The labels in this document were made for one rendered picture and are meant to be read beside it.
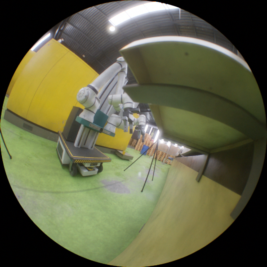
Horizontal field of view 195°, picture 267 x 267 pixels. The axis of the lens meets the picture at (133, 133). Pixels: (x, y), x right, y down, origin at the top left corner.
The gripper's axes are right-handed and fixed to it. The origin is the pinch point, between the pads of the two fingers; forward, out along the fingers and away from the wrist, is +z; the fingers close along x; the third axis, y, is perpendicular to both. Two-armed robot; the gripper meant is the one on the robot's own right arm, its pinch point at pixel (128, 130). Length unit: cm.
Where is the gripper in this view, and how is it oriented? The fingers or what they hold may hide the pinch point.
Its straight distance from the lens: 60.6
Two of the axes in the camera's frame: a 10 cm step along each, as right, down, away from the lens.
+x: -2.6, -0.9, -9.6
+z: 0.2, 9.9, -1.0
